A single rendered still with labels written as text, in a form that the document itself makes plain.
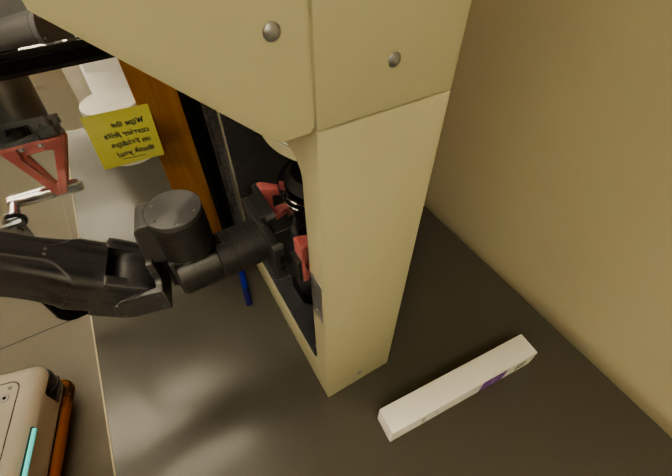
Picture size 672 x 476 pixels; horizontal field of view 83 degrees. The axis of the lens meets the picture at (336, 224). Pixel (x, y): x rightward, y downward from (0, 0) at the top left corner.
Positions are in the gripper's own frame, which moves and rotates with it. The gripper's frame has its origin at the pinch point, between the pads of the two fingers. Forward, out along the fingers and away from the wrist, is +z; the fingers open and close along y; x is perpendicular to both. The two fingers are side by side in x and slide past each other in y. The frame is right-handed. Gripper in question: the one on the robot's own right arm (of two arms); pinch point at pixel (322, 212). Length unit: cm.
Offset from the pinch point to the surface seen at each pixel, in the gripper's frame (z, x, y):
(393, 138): -1.2, -20.7, -14.4
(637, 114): 35.6, -11.9, -15.5
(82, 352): -75, 117, 83
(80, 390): -77, 117, 66
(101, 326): -36.0, 23.5, 16.2
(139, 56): -15.6, -29.8, -14.4
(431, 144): 2.8, -18.8, -14.4
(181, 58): -14.0, -29.4, -14.4
